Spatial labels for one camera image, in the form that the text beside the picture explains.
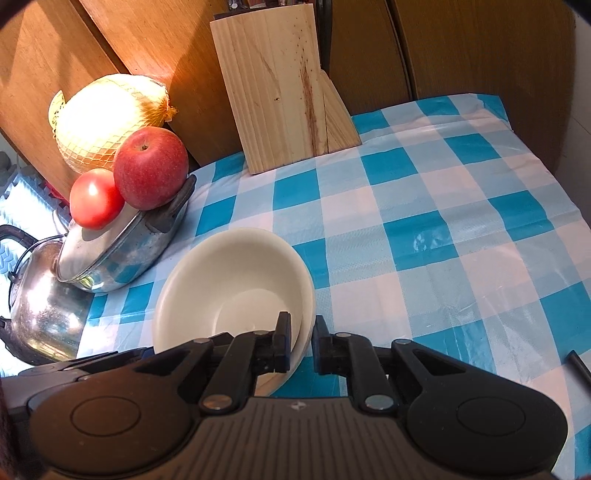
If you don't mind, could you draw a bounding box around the steel pot with lid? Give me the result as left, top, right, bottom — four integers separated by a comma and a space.
55, 174, 197, 293

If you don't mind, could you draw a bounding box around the blue white checkered tablecloth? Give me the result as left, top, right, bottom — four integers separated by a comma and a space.
78, 94, 590, 479

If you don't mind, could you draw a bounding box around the black magnifying glass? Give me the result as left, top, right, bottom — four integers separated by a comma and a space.
566, 350, 591, 391

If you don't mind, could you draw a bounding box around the red tomato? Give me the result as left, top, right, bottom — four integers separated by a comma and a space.
69, 168, 125, 230

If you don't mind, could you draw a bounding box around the red apple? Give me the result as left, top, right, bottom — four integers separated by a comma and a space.
113, 126, 188, 211

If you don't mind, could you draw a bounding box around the wooden knife block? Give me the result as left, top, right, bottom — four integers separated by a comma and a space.
211, 3, 361, 174

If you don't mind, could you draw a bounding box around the yellow pomelo in net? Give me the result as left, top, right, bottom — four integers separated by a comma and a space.
48, 74, 177, 174

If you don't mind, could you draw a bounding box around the steel kettle black handle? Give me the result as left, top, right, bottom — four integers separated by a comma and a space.
1, 224, 93, 366

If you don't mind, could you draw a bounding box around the black riveted knife handle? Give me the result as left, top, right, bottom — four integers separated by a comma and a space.
228, 0, 250, 13

